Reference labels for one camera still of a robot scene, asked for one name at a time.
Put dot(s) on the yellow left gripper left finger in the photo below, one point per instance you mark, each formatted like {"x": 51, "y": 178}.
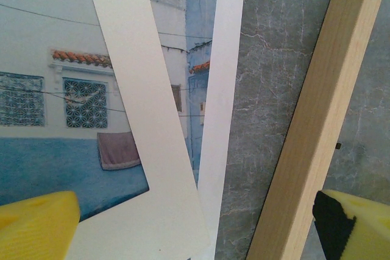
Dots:
{"x": 36, "y": 226}

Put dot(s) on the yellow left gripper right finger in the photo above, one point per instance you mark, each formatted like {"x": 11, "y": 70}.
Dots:
{"x": 368, "y": 229}

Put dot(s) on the light wooden picture frame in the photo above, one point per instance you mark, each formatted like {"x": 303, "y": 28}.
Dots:
{"x": 320, "y": 104}

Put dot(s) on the white mat board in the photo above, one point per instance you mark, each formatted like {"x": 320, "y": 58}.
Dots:
{"x": 137, "y": 74}

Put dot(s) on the blue building photo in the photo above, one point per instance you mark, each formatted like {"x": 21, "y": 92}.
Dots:
{"x": 30, "y": 28}

